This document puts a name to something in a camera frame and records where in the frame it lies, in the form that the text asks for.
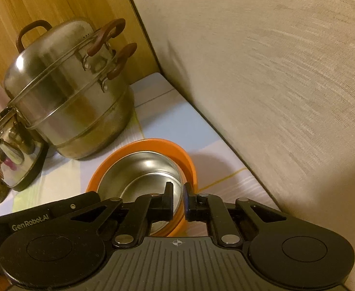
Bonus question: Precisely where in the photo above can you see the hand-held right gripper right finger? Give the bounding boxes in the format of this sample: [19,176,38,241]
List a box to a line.
[184,183,288,246]

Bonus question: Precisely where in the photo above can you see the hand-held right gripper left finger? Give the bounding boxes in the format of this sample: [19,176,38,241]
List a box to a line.
[71,182,175,245]

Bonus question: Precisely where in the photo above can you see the orange plastic bowl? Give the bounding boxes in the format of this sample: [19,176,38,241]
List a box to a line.
[86,138,200,237]

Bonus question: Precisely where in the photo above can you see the stainless steel bowl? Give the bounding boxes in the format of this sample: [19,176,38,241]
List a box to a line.
[97,151,184,234]

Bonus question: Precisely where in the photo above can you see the stainless steel kettle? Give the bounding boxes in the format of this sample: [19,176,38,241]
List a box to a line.
[0,107,49,192]

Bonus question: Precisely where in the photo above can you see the checked tablecloth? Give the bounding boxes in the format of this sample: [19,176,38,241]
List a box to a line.
[0,72,283,237]

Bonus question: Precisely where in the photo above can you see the stainless steel steamer pot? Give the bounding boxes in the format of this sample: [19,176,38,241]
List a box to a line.
[3,17,139,161]

